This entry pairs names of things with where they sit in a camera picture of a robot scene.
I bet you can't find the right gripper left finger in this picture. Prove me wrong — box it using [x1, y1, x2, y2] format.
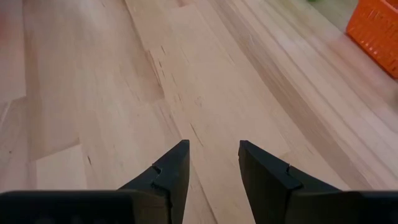
[118, 139, 191, 224]

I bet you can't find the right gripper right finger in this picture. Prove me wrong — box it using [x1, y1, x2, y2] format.
[238, 139, 342, 224]

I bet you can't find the orange plastic bin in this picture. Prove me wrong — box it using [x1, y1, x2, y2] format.
[345, 0, 398, 79]

